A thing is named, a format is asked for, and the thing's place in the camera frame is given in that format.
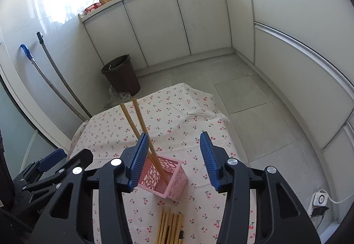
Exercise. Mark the pink perforated utensil holder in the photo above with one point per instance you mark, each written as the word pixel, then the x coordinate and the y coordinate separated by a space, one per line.
pixel 177 180

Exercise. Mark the long wooden chopstick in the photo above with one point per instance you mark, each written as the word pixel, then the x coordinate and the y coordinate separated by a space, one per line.
pixel 127 116
pixel 139 116

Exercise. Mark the red plastic basket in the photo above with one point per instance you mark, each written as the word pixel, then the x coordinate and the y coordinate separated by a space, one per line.
pixel 92 8

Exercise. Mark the white power strip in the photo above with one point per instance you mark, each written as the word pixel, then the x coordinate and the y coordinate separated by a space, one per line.
pixel 318 202

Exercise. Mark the brown trash bin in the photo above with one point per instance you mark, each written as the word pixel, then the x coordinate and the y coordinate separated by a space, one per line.
pixel 121 78

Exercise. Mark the clear plastic bag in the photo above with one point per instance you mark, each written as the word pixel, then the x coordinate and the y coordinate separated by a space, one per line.
pixel 114 98

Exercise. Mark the cherry print tablecloth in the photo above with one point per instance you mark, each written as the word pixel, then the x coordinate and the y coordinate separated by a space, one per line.
pixel 171 116

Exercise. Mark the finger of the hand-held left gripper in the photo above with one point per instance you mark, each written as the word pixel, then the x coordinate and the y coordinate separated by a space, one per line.
pixel 27 172
pixel 51 159

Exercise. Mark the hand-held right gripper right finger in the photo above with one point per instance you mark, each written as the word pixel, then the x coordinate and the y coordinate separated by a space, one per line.
pixel 208 161

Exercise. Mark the metal pole with blue grip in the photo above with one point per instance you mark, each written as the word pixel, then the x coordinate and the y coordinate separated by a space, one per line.
pixel 47 78

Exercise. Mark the bunch of wooden chopsticks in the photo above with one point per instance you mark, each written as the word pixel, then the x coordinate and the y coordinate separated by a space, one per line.
pixel 168 224

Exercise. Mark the metal pole with black tip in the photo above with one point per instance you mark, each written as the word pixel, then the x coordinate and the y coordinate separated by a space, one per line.
pixel 59 72

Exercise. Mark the white kitchen cabinets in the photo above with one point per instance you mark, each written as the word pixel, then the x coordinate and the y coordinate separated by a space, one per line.
pixel 290 25

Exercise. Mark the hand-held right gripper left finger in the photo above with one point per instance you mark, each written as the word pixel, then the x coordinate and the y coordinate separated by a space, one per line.
pixel 139 161

